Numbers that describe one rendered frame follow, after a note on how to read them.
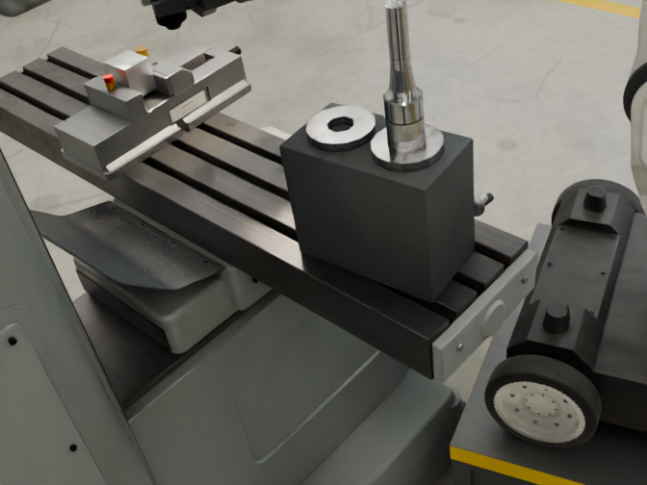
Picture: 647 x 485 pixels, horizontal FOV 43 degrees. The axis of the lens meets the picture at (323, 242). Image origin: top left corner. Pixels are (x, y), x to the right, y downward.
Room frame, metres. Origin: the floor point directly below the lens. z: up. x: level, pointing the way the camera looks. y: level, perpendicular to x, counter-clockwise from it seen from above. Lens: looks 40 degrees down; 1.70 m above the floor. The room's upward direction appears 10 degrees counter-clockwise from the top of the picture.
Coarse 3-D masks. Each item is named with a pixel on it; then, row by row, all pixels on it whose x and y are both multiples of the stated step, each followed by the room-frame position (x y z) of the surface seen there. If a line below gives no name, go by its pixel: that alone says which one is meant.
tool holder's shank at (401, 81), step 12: (396, 0) 0.84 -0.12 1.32; (396, 12) 0.82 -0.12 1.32; (396, 24) 0.82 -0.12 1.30; (396, 36) 0.82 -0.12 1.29; (408, 36) 0.82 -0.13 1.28; (396, 48) 0.82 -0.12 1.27; (408, 48) 0.82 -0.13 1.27; (396, 60) 0.82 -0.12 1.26; (408, 60) 0.82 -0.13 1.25; (396, 72) 0.82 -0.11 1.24; (408, 72) 0.82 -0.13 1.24; (396, 84) 0.82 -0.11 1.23; (408, 84) 0.81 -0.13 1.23; (396, 96) 0.82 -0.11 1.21; (408, 96) 0.82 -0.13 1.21
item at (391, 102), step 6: (390, 90) 0.84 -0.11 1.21; (414, 90) 0.83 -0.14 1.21; (420, 90) 0.83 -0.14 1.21; (384, 96) 0.83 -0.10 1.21; (390, 96) 0.83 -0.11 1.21; (414, 96) 0.82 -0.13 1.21; (420, 96) 0.82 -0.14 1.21; (384, 102) 0.82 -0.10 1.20; (390, 102) 0.81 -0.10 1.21; (396, 102) 0.81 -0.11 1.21; (402, 102) 0.81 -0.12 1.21; (408, 102) 0.81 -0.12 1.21; (414, 102) 0.81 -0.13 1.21; (420, 102) 0.81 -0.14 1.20; (390, 108) 0.81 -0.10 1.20; (396, 108) 0.81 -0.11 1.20; (402, 108) 0.81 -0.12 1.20; (408, 108) 0.80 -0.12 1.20; (414, 108) 0.81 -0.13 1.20
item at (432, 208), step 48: (288, 144) 0.89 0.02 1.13; (336, 144) 0.85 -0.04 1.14; (384, 144) 0.83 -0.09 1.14; (432, 144) 0.81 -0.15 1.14; (336, 192) 0.83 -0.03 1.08; (384, 192) 0.78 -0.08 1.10; (432, 192) 0.75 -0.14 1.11; (336, 240) 0.84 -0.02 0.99; (384, 240) 0.79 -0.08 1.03; (432, 240) 0.75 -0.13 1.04; (432, 288) 0.75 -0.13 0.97
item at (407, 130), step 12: (384, 108) 0.83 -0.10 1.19; (420, 108) 0.81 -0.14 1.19; (396, 120) 0.81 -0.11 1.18; (408, 120) 0.80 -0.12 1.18; (420, 120) 0.81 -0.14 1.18; (396, 132) 0.81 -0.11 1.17; (408, 132) 0.81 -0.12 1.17; (420, 132) 0.81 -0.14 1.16; (396, 144) 0.81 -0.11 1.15; (408, 144) 0.80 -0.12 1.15; (420, 144) 0.81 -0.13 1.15
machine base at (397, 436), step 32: (416, 384) 1.22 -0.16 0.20; (384, 416) 1.15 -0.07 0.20; (416, 416) 1.13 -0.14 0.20; (448, 416) 1.14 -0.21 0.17; (352, 448) 1.07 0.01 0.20; (384, 448) 1.06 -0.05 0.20; (416, 448) 1.07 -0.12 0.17; (448, 448) 1.10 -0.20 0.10; (320, 480) 1.01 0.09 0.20; (352, 480) 1.00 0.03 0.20; (384, 480) 1.00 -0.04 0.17; (416, 480) 1.03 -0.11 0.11
